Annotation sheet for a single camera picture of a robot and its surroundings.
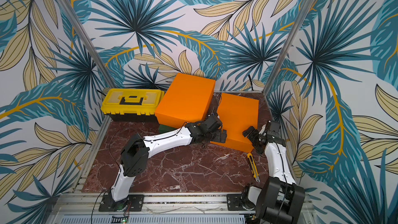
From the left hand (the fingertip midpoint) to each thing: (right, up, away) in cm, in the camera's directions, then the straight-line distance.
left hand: (219, 137), depth 84 cm
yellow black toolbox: (-50, +17, +6) cm, 53 cm away
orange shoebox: (+12, +12, +8) cm, 19 cm away
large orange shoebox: (-18, +20, +6) cm, 28 cm away
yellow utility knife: (+18, -16, 0) cm, 24 cm away
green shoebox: (-31, +4, +1) cm, 31 cm away
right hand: (+17, 0, +1) cm, 17 cm away
